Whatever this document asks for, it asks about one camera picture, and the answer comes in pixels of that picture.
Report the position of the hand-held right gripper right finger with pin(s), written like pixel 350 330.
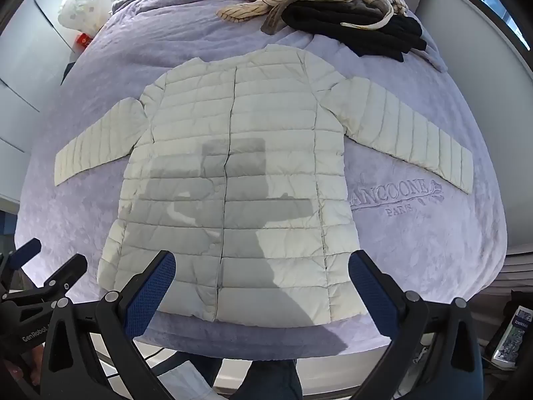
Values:
pixel 374 296

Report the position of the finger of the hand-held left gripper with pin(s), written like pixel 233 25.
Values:
pixel 26 254
pixel 66 273

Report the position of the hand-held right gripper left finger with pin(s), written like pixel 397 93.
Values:
pixel 150 296

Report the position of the cream quilted puffer jacket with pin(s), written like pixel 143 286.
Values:
pixel 270 133

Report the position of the lavender embossed blanket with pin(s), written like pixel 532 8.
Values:
pixel 416 237

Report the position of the printed box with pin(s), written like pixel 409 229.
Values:
pixel 514 333

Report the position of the white wardrobe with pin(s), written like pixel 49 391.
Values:
pixel 25 71

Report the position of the small red box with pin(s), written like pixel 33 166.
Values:
pixel 83 41

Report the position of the white printed plastic bag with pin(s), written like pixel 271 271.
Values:
pixel 77 6

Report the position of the black knit garment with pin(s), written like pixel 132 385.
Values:
pixel 333 29

